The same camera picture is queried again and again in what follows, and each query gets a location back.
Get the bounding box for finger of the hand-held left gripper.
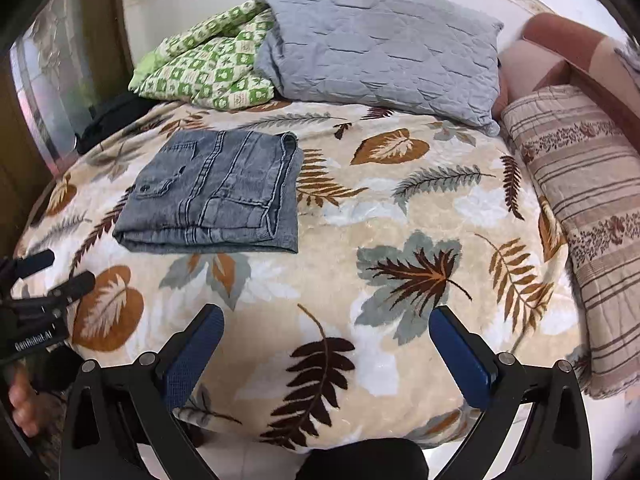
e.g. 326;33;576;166
27;271;97;312
0;249;56;288

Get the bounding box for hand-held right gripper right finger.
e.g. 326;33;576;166
428;305;594;480

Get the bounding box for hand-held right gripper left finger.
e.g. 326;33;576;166
60;303;226;480

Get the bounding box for grey denim pants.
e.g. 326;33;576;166
112;130;305;255

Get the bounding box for person's left hand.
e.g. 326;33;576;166
7;362;42;429

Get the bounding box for black cloth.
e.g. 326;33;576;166
75;94;162;156

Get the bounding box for leaf print blanket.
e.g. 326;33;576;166
12;100;593;451

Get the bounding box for striped floral cushion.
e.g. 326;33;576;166
501;85;640;401

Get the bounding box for green patterned quilt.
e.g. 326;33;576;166
129;0;277;111

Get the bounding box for grey quilted pillow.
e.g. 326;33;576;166
254;0;505;137

